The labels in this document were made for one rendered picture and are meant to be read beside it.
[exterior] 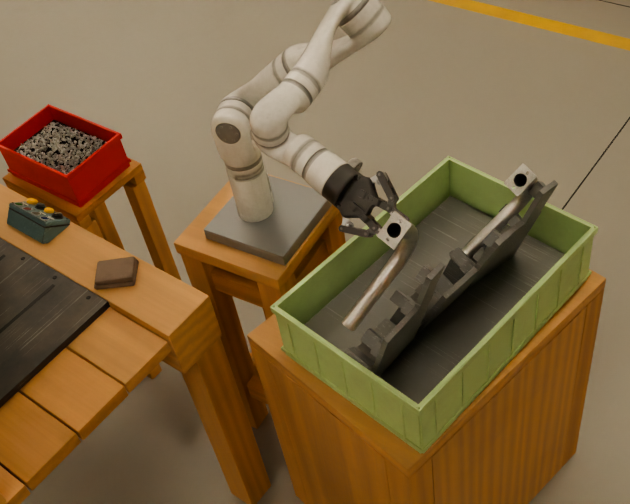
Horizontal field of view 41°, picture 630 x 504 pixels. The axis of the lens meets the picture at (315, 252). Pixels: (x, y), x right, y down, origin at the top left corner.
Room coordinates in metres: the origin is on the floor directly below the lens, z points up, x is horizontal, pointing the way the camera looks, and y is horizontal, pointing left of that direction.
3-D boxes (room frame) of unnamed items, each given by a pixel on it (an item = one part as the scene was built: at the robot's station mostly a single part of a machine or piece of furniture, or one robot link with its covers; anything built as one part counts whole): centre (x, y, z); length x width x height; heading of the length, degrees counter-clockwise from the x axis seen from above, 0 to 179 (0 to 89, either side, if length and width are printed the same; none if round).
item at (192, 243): (1.60, 0.13, 0.83); 0.32 x 0.32 x 0.04; 52
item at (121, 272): (1.44, 0.48, 0.91); 0.10 x 0.08 x 0.03; 84
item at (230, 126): (1.60, 0.13, 1.13); 0.09 x 0.09 x 0.17; 69
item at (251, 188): (1.60, 0.13, 0.97); 0.09 x 0.09 x 0.17; 59
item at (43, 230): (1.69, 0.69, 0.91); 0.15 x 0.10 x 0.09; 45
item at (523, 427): (1.26, -0.23, 0.39); 0.68 x 0.52 x 0.79; 125
